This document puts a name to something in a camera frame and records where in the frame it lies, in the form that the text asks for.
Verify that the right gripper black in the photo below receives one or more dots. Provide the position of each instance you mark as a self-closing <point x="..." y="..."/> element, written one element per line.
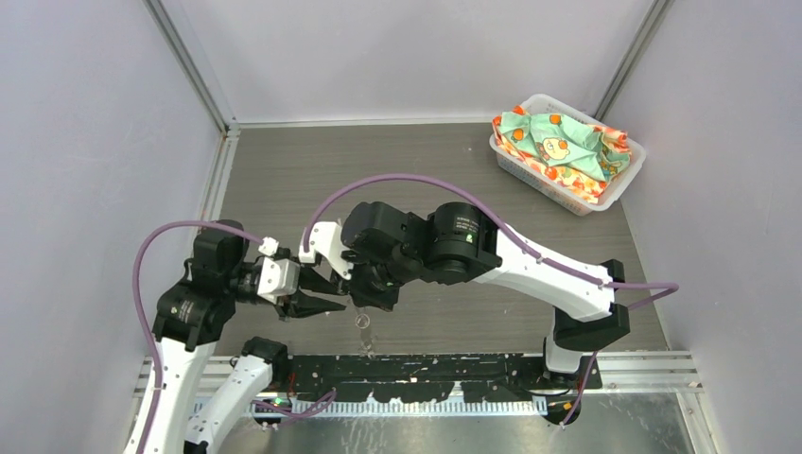
<point x="362" y="297"/>

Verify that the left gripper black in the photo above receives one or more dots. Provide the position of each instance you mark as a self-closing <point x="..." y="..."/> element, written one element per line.
<point x="304" y="303"/>

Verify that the metal keyring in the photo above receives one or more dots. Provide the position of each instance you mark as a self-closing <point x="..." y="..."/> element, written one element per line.
<point x="362" y="321"/>

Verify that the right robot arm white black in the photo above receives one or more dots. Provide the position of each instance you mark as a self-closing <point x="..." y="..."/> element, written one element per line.
<point x="459" y="244"/>

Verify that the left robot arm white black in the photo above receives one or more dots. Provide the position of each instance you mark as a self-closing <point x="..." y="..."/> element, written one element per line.
<point x="227" y="266"/>

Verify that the colourful printed cloth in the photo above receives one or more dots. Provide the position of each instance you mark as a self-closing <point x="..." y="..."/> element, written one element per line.
<point x="582" y="158"/>

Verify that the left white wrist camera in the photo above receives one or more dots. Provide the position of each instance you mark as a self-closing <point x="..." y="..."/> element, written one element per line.
<point x="277" y="279"/>

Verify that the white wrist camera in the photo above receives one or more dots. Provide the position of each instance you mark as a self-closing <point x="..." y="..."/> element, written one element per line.
<point x="323" y="240"/>
<point x="277" y="279"/>

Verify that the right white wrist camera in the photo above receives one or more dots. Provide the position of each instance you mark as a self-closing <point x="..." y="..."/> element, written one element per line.
<point x="323" y="240"/>

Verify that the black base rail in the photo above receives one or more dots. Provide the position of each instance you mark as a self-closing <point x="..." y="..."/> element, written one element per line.
<point x="480" y="378"/>

